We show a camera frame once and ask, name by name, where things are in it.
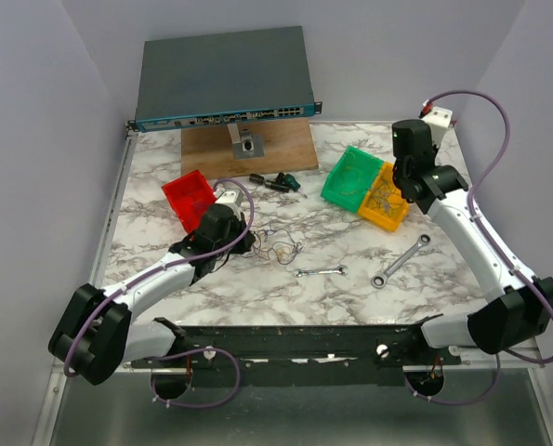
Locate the blue network switch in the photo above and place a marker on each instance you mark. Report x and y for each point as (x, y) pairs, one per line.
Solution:
(224, 79)

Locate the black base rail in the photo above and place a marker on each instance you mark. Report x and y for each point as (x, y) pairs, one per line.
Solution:
(295, 356)

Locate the silver open-end wrench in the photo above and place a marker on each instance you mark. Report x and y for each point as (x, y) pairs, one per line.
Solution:
(339, 270)

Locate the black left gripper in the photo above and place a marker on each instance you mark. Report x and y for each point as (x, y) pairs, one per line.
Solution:
(244, 246)

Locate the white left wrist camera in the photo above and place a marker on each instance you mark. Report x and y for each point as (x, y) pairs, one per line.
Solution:
(232, 199)

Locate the small black cylinder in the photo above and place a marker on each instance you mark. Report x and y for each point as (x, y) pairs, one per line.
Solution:
(256, 179)

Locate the aluminium frame rail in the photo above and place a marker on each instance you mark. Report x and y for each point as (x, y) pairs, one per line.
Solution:
(48, 415)

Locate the yellow plastic bin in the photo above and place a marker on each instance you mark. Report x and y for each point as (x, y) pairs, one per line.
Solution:
(383, 204)

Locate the green handled screwdriver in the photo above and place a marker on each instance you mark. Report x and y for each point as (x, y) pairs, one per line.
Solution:
(290, 182)

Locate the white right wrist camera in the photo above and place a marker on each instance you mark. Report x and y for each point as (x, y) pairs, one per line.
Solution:
(439, 121)

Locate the green plastic bin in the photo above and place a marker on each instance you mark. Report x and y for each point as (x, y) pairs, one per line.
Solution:
(351, 178)

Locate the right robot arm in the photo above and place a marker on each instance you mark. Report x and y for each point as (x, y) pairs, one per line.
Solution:
(518, 302)

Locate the red plastic bin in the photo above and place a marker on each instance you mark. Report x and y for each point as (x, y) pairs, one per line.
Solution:
(189, 197)

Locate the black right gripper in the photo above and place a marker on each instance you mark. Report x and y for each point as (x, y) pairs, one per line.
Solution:
(434, 149)

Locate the wooden board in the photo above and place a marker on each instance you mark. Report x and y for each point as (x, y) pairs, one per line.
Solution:
(288, 147)

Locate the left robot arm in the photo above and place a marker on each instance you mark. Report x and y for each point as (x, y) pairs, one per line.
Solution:
(95, 333)

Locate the black cylindrical tool handle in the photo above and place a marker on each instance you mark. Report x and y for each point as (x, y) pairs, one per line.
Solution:
(272, 185)

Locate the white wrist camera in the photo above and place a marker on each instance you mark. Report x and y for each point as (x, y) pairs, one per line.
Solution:
(439, 121)
(232, 199)

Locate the silver ratchet wrench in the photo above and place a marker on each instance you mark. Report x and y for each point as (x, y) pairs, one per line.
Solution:
(380, 280)

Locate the grey metal bracket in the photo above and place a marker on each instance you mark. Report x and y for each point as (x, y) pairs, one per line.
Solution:
(245, 143)

